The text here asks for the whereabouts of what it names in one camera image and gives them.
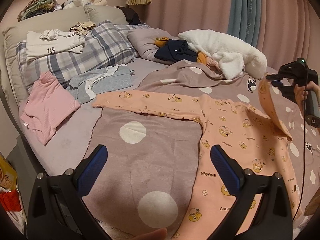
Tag person's right hand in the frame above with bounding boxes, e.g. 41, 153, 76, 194
294, 81, 320, 112

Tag blue grey curtain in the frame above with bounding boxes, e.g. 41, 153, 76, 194
227, 0, 261, 47

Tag pink folded garment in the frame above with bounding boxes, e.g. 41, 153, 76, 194
20, 72, 81, 145

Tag grey and white garment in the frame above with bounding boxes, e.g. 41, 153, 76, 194
66, 64, 135, 105

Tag pink curtain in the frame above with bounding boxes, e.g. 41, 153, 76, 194
145, 0, 319, 70

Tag beige headboard cushion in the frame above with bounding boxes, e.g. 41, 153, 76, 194
1, 5, 127, 103

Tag cream folded shirt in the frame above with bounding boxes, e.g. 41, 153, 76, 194
26, 29, 85, 61

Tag mauve polka dot blanket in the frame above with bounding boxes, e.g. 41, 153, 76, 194
84, 61, 319, 239

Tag peach cartoon print baby onesie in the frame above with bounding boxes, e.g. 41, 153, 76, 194
86, 87, 299, 239

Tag mustard yellow garment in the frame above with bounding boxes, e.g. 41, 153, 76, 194
154, 36, 208, 67

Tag white fluffy fleece garment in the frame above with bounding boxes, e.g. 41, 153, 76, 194
178, 29, 267, 80

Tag plush toys on headboard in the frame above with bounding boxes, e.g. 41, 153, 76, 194
17, 0, 107, 22

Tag navy blue garment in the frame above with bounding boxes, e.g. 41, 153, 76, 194
154, 39, 201, 63

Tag grey plaid pillow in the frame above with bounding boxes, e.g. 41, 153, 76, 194
16, 20, 150, 90

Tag mauve pillow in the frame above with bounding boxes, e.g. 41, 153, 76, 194
127, 28, 178, 65

